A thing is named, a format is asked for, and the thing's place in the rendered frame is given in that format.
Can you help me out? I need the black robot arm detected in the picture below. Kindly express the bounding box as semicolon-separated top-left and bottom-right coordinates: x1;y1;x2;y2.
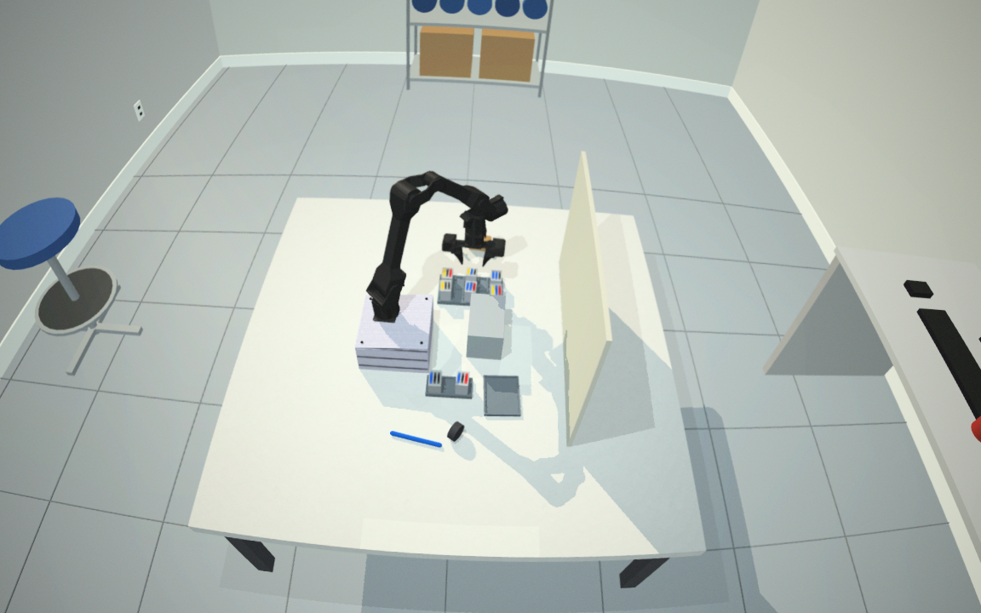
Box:
366;171;508;324

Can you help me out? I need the black short cylinder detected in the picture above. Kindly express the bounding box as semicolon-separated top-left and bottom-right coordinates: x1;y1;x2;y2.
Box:
447;421;465;442

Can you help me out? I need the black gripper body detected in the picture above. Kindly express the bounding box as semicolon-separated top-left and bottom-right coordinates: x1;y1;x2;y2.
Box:
441;228;506;257

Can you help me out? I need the blue rod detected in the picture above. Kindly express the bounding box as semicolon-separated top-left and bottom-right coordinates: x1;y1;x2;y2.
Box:
390;431;442;447

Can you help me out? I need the cream flat panel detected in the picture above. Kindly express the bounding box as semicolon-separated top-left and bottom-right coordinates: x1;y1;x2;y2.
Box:
559;152;612;447

